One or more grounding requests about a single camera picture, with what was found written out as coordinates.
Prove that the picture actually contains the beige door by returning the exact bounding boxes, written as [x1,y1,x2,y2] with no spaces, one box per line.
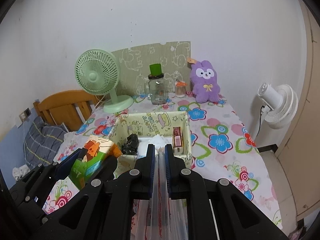
[276,0,319,220]

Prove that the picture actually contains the green orange snack box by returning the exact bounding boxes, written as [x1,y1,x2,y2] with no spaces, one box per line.
[69,135,122,190]

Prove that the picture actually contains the glass mason jar mug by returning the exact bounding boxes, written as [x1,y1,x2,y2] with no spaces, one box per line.
[145,73,168,105]

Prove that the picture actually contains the green desk fan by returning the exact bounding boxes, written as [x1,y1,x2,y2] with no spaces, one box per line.
[75,49,133,114]

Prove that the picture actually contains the white cloth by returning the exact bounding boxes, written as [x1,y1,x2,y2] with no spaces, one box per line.
[12,164,30,181]
[137,134,172,157]

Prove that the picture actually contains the floral tablecloth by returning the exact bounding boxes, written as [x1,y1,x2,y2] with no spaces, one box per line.
[54,94,281,226]

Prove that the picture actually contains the green cartoon patterned board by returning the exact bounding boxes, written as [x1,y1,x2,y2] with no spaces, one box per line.
[112,41,191,95]

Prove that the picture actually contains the clear plastic tube pack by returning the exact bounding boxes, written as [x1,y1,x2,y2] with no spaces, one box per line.
[130,152,188,239]

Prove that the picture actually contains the grey plaid pillow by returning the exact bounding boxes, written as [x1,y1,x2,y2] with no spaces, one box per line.
[23,116,68,170]

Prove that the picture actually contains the crumpled white cloth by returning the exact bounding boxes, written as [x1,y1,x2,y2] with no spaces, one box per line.
[12,164,30,181]

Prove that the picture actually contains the yellow cartoon storage box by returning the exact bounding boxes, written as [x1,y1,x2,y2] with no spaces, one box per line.
[101,111,192,168]

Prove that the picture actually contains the red yellow carton box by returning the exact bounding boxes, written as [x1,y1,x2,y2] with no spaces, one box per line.
[172,127,183,155]

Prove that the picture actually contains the white standing fan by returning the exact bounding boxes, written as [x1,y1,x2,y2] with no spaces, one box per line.
[251,80,299,148]

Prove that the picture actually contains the purple plush bunny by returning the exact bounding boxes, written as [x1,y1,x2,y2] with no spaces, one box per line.
[190,60,220,103]

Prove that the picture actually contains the toothpick jar orange lid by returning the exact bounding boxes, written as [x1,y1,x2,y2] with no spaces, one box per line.
[175,80,187,98]

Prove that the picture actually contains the black plastic bag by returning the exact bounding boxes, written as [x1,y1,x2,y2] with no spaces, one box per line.
[121,134,139,155]

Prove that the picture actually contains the green cup on jar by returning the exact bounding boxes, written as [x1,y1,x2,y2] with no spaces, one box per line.
[149,63,162,76]

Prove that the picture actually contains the wall power socket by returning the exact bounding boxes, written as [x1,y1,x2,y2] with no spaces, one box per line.
[19,108,31,122]

